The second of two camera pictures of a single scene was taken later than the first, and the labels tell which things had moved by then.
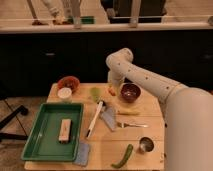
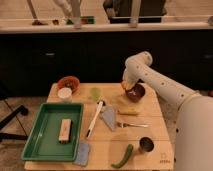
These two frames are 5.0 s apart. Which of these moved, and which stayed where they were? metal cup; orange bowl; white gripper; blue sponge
Moved: white gripper
Stayed: metal cup; blue sponge; orange bowl
